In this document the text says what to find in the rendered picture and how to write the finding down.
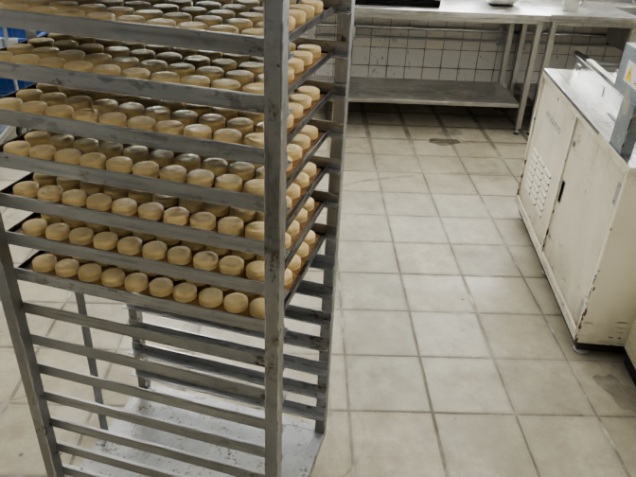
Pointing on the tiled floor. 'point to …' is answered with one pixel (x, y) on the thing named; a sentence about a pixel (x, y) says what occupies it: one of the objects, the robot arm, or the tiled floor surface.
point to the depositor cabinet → (581, 212)
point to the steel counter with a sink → (597, 12)
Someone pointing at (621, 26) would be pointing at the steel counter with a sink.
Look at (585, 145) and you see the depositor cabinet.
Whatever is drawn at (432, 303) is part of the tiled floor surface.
